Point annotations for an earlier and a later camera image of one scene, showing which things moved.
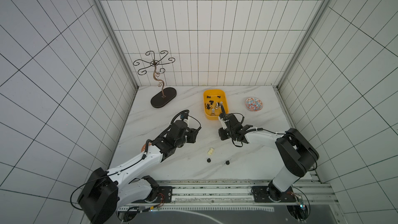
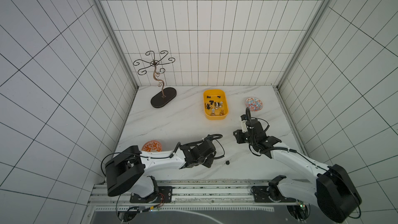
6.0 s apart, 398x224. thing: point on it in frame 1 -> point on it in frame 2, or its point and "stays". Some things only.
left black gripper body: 188,137 -> 207,161
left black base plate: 165,195 stays
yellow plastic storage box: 213,99 stays
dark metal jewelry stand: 168,94 stays
